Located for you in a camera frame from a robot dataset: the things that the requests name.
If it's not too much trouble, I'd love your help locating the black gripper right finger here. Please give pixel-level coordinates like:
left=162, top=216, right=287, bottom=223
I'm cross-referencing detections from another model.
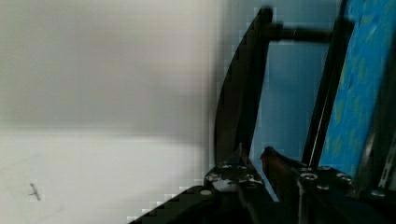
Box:
left=261, top=147, right=395, bottom=224

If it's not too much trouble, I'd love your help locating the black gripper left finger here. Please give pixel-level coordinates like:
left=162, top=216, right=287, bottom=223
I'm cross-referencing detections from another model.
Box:
left=129, top=144, right=274, bottom=224

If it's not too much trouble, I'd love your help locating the black oven door handle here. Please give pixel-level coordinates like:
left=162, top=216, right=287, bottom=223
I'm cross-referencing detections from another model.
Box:
left=214, top=7, right=354, bottom=166

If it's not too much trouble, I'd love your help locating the black toaster oven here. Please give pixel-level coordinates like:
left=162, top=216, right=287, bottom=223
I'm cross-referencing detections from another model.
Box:
left=248, top=0, right=396, bottom=194

